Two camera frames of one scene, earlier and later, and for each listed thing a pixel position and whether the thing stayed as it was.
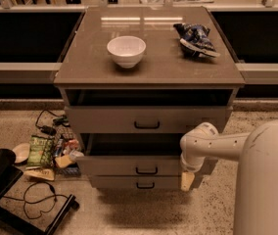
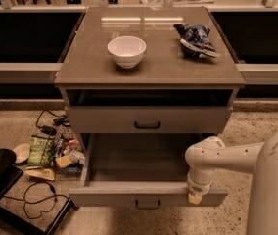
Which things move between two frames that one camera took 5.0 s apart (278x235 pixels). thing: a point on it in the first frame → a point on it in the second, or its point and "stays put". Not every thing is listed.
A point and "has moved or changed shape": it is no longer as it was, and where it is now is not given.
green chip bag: (41, 151) stays put
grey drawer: (130, 155) has moved or changed shape
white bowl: (126, 50) stays put
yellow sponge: (63, 162) stays put
